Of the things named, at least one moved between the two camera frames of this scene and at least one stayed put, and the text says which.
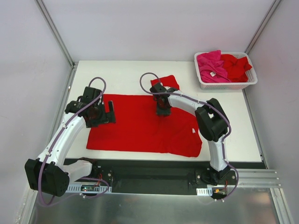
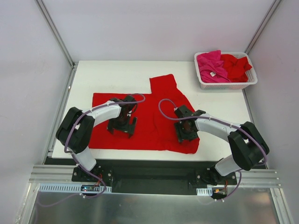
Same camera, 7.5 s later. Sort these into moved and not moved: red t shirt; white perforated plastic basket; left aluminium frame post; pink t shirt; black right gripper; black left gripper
Moved: black left gripper; black right gripper
Not moved: left aluminium frame post; red t shirt; pink t shirt; white perforated plastic basket
